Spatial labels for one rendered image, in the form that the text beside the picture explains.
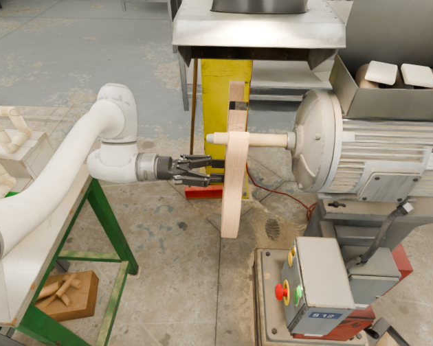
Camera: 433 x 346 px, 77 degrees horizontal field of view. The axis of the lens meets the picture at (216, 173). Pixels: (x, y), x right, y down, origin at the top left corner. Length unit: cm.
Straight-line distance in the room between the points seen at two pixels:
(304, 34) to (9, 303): 95
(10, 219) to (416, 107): 72
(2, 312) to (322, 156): 88
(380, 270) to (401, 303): 113
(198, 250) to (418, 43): 159
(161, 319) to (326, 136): 144
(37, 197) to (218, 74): 120
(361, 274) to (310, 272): 30
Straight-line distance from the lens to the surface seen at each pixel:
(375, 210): 81
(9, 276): 101
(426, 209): 88
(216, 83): 160
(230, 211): 71
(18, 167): 108
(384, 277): 96
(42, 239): 103
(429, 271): 229
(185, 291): 181
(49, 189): 60
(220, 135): 68
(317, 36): 55
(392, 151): 68
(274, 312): 148
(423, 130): 70
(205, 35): 53
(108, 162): 85
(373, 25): 70
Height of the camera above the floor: 169
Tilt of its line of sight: 46 degrees down
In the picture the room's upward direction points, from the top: straight up
